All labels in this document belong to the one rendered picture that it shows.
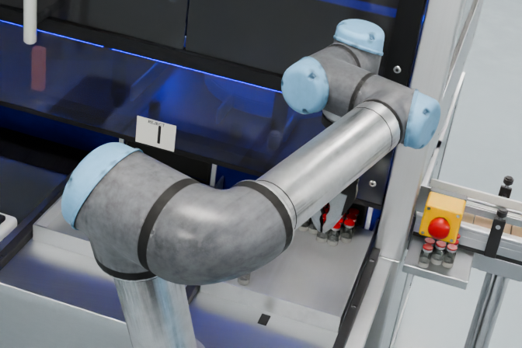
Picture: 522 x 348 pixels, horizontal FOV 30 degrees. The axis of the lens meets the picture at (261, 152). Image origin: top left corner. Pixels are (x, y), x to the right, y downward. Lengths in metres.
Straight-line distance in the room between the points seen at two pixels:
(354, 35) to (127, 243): 0.52
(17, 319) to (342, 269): 0.89
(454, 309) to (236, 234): 2.34
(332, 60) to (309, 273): 0.60
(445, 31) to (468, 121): 2.86
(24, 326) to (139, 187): 1.38
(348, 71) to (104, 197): 0.43
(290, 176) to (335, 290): 0.72
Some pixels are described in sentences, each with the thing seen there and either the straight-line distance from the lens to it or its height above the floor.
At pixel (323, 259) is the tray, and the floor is 0.88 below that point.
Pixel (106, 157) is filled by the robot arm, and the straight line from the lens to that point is 1.13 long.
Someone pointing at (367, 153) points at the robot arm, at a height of 1.39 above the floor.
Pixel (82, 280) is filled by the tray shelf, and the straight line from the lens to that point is 1.80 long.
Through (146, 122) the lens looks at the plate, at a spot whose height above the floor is 1.04.
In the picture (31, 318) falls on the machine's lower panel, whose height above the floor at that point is 0.43.
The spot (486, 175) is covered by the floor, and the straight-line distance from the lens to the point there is 4.17.
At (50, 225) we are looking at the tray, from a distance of 1.93.
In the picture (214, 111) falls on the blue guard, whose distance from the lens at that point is 1.90.
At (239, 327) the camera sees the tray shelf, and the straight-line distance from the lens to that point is 1.73.
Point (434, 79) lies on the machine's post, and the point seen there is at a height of 1.28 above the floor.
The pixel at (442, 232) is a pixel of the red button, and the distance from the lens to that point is 1.86.
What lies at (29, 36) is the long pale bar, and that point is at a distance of 1.93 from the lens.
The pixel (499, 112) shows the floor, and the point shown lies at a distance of 4.74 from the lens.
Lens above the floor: 1.99
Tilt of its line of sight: 30 degrees down
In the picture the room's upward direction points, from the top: 8 degrees clockwise
